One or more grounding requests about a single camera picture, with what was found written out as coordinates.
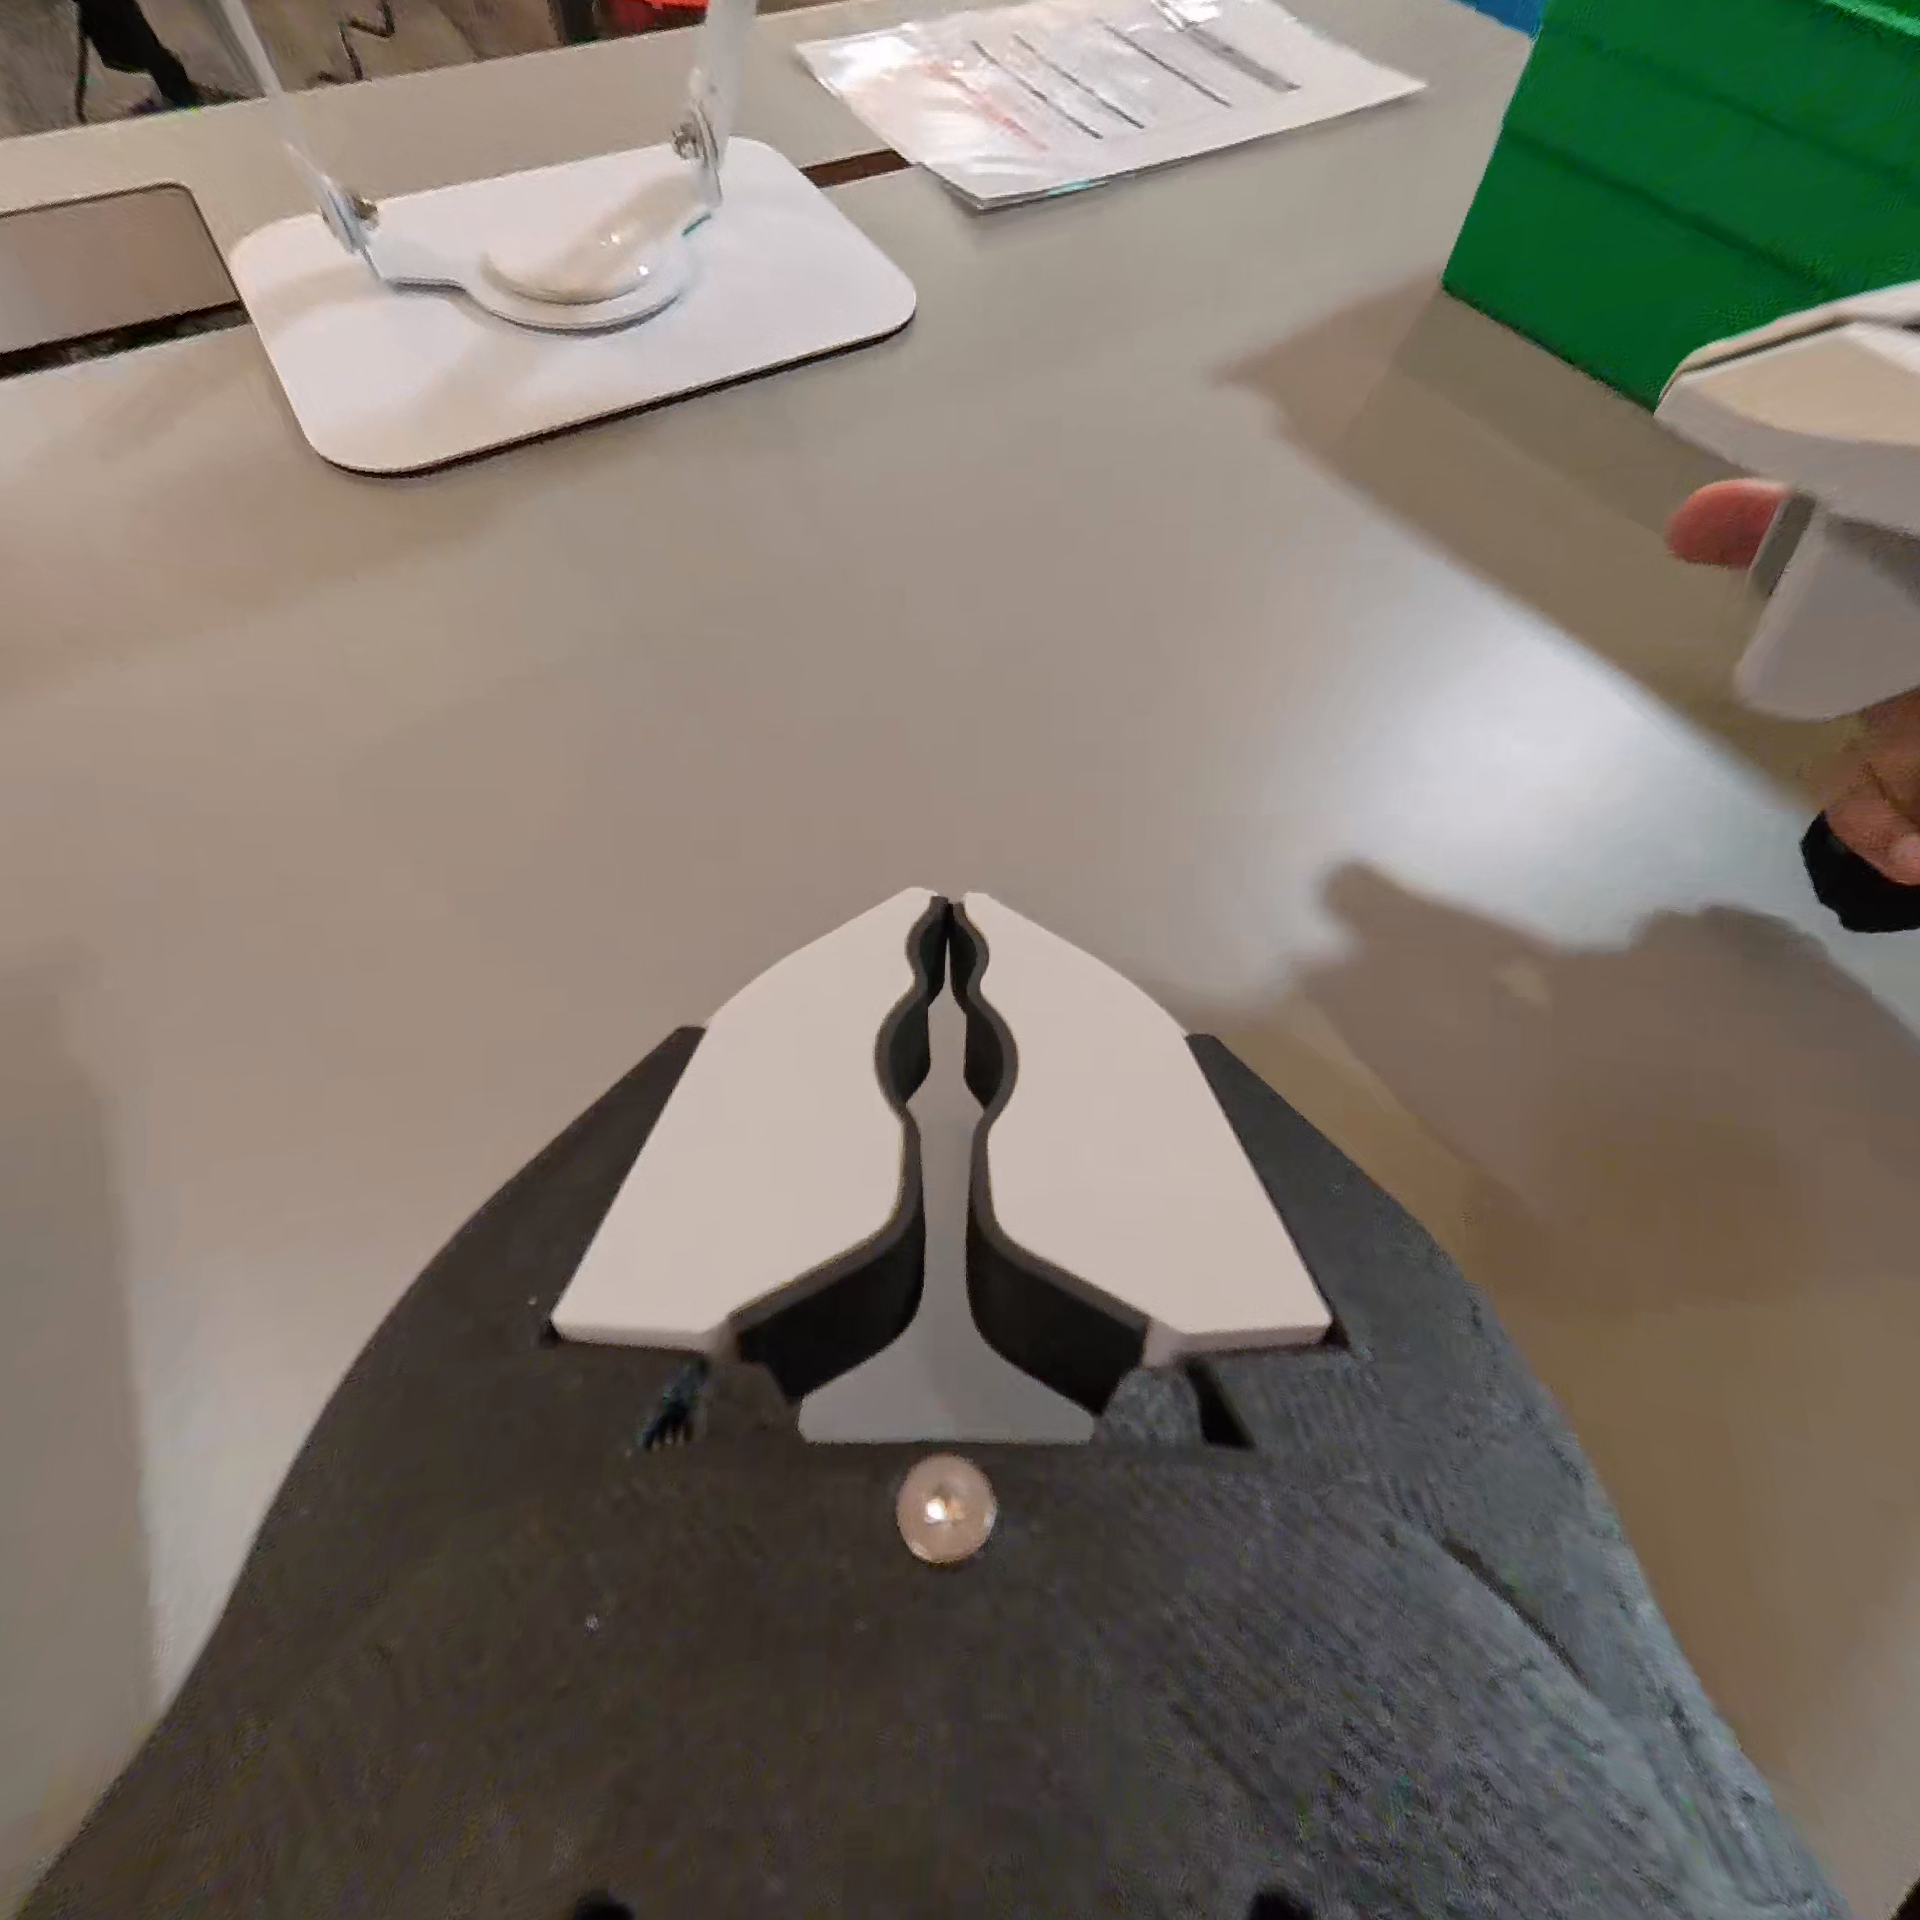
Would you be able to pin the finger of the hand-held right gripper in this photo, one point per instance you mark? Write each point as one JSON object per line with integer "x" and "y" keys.
{"x": 1817, "y": 423}
{"x": 1848, "y": 316}

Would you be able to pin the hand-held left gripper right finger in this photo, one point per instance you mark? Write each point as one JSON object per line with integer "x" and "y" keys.
{"x": 1145, "y": 1185}

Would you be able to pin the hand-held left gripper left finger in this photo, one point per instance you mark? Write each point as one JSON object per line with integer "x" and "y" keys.
{"x": 753, "y": 1185}

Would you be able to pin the person's right forearm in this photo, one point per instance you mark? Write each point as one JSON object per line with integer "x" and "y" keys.
{"x": 1858, "y": 892}

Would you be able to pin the person's right hand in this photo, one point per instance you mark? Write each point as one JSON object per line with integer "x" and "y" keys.
{"x": 1723, "y": 529}

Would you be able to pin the green plastic bin stack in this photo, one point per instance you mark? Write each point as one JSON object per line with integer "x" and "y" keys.
{"x": 1701, "y": 175}

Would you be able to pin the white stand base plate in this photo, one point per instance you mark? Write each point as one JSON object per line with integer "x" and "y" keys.
{"x": 603, "y": 365}

